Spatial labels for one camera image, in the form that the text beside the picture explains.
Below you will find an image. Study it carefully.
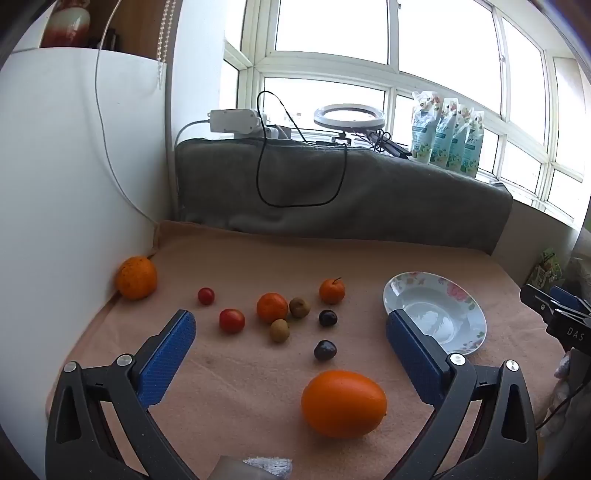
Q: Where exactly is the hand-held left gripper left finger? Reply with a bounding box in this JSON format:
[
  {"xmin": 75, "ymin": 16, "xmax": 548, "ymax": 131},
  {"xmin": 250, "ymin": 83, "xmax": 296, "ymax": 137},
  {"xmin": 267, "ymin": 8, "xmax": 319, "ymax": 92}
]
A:
[{"xmin": 45, "ymin": 309, "xmax": 199, "ymax": 480}]

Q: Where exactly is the black looped cable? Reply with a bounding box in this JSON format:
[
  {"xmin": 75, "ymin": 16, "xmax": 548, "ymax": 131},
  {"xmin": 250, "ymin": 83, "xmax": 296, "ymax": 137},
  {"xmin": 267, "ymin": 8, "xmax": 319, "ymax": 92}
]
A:
[{"xmin": 256, "ymin": 91, "xmax": 348, "ymax": 207}]

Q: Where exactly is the grey blanket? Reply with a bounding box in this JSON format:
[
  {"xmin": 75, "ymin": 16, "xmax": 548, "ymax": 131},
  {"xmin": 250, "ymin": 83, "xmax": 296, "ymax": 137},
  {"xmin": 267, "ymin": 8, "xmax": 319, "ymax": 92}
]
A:
[{"xmin": 174, "ymin": 137, "xmax": 514, "ymax": 256}]

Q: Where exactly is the green snack packet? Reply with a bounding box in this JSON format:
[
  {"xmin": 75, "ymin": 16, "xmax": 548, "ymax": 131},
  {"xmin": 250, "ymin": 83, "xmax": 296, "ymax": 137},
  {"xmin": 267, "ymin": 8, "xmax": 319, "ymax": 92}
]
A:
[{"xmin": 529, "ymin": 249, "xmax": 565, "ymax": 291}]

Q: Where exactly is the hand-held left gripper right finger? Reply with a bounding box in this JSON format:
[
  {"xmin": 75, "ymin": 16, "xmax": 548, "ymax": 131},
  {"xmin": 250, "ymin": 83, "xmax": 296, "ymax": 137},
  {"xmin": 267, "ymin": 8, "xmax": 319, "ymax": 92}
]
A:
[{"xmin": 386, "ymin": 308, "xmax": 540, "ymax": 480}]

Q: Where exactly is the white adapter cable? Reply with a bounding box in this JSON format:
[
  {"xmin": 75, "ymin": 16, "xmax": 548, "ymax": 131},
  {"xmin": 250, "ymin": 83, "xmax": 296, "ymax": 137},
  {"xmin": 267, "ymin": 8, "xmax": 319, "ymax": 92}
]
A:
[{"xmin": 174, "ymin": 119, "xmax": 211, "ymax": 222}]

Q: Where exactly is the black cable bundle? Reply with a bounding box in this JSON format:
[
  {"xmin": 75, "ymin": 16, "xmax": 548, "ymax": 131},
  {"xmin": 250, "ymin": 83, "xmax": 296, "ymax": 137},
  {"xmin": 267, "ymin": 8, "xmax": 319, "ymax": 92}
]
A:
[{"xmin": 369, "ymin": 130, "xmax": 413, "ymax": 158}]

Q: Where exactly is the stemless mandarin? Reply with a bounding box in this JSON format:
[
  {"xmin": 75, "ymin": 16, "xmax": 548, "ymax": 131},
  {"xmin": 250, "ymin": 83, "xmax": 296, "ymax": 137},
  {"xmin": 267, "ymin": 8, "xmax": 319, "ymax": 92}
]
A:
[{"xmin": 257, "ymin": 292, "xmax": 289, "ymax": 324}]

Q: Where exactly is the floral refill pouch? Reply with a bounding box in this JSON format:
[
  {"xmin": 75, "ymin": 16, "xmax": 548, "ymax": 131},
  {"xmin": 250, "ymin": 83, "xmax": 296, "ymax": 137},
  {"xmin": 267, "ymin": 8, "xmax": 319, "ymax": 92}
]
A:
[
  {"xmin": 464, "ymin": 113, "xmax": 485, "ymax": 178},
  {"xmin": 450, "ymin": 108, "xmax": 476, "ymax": 172},
  {"xmin": 431, "ymin": 99, "xmax": 462, "ymax": 168},
  {"xmin": 411, "ymin": 91, "xmax": 440, "ymax": 163}
]

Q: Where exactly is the red tomato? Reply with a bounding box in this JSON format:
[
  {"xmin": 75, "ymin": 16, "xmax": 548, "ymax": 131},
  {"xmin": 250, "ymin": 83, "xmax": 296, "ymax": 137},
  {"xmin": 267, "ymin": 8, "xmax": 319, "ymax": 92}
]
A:
[{"xmin": 219, "ymin": 308, "xmax": 246, "ymax": 334}]

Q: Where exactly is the white floral plate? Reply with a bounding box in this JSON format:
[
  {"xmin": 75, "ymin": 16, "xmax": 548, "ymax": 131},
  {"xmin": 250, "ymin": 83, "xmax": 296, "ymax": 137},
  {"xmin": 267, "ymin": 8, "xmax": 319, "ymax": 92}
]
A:
[{"xmin": 383, "ymin": 271, "xmax": 488, "ymax": 355}]

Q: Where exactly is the speckled rough orange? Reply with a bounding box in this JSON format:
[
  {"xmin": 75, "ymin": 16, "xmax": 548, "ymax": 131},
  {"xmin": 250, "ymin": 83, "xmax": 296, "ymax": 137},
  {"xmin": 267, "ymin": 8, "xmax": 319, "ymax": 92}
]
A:
[{"xmin": 115, "ymin": 256, "xmax": 158, "ymax": 301}]

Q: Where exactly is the red and white vase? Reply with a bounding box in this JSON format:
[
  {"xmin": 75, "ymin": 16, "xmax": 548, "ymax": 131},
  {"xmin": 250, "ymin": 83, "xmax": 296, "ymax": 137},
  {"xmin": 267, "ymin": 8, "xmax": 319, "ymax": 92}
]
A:
[{"xmin": 41, "ymin": 0, "xmax": 90, "ymax": 48}]

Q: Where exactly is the person's right hand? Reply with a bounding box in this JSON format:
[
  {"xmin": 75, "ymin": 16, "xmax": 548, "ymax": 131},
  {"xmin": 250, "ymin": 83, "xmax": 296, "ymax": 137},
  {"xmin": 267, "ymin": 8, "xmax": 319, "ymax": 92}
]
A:
[{"xmin": 539, "ymin": 350, "xmax": 575, "ymax": 438}]

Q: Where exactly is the white ring light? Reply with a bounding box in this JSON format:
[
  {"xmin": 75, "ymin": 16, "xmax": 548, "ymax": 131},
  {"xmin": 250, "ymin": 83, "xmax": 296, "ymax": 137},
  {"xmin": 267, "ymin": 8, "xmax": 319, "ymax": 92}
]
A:
[{"xmin": 314, "ymin": 104, "xmax": 386, "ymax": 146}]

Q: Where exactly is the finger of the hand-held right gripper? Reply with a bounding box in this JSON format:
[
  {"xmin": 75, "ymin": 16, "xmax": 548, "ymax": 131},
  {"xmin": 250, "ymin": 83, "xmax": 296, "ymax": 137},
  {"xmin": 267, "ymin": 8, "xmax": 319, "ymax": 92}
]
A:
[
  {"xmin": 520, "ymin": 284, "xmax": 561, "ymax": 319},
  {"xmin": 551, "ymin": 285, "xmax": 591, "ymax": 315}
]

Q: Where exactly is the white board panel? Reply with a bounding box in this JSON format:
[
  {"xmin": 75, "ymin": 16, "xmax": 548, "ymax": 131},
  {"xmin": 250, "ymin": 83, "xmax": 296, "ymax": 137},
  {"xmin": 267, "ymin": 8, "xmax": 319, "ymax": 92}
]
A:
[{"xmin": 0, "ymin": 48, "xmax": 171, "ymax": 462}]

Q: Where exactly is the small mandarin with stem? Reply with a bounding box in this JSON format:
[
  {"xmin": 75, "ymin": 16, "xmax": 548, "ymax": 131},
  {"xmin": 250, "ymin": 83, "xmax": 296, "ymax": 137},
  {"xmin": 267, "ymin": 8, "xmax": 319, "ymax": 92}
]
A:
[{"xmin": 320, "ymin": 277, "xmax": 346, "ymax": 305}]

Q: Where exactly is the white bead cord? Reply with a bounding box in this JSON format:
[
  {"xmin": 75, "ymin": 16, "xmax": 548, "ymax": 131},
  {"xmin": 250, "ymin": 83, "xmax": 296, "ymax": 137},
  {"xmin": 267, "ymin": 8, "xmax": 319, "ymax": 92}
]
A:
[{"xmin": 154, "ymin": 0, "xmax": 177, "ymax": 89}]

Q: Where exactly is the brown wooden cabinet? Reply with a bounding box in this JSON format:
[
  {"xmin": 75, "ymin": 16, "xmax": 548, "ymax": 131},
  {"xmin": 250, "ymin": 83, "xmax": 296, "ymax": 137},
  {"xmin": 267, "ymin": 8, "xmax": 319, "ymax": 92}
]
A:
[{"xmin": 41, "ymin": 0, "xmax": 178, "ymax": 61}]

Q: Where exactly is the large smooth orange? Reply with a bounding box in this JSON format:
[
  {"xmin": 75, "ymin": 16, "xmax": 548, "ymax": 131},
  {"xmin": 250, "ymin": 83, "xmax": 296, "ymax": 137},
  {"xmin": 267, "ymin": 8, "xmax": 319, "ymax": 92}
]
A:
[{"xmin": 301, "ymin": 370, "xmax": 387, "ymax": 439}]

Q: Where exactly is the white window frame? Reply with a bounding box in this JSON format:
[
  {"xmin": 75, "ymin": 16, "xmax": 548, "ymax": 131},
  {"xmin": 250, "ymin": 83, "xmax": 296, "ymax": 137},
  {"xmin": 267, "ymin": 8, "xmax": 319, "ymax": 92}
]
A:
[{"xmin": 224, "ymin": 0, "xmax": 591, "ymax": 228}]

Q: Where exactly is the person's left hand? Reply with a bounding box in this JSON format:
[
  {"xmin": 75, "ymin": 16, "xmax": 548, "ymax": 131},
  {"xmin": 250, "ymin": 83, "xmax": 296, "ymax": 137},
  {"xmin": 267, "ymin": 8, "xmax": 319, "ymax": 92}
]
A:
[{"xmin": 242, "ymin": 457, "xmax": 294, "ymax": 479}]

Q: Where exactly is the thin white cable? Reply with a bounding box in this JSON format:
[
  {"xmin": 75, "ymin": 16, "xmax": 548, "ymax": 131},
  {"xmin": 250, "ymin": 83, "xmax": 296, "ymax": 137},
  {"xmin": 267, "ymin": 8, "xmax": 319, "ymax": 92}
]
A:
[{"xmin": 95, "ymin": 0, "xmax": 158, "ymax": 228}]

